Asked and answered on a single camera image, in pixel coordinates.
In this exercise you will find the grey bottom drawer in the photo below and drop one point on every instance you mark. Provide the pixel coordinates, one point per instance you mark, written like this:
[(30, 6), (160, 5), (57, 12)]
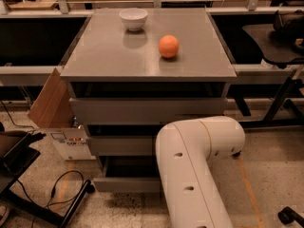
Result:
[(128, 174)]

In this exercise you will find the grey drawer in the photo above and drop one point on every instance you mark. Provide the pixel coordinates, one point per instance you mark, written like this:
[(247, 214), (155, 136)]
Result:
[(128, 174), (121, 146), (144, 111)]

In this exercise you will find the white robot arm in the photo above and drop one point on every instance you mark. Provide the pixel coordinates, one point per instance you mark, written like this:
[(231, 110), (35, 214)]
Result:
[(182, 151)]

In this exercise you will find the grey drawer cabinet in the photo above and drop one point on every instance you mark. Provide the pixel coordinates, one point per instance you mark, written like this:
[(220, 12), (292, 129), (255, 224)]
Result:
[(111, 62)]

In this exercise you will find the grey middle drawer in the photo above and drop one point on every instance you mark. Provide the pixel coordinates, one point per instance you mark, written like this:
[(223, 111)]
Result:
[(121, 146)]

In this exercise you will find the grey top drawer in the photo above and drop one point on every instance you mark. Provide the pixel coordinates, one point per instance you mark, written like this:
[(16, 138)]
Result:
[(144, 111)]

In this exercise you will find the orange fruit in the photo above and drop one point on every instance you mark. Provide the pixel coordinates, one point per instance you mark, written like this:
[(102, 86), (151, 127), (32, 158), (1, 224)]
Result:
[(168, 46)]

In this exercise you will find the white printed box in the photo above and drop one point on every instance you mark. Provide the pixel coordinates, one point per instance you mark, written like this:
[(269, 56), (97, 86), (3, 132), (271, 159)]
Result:
[(70, 143)]

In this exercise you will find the white ceramic bowl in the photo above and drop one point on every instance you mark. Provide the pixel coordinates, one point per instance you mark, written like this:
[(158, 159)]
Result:
[(134, 19)]

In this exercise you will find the brown cardboard box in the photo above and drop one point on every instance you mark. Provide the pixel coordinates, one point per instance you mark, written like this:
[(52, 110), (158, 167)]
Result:
[(52, 109)]

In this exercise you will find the black office chair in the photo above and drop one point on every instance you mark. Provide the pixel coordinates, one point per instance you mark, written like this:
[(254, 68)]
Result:
[(281, 44)]

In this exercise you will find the black caster wheel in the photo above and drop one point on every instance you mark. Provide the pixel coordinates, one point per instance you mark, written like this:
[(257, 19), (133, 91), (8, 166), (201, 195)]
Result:
[(287, 215)]

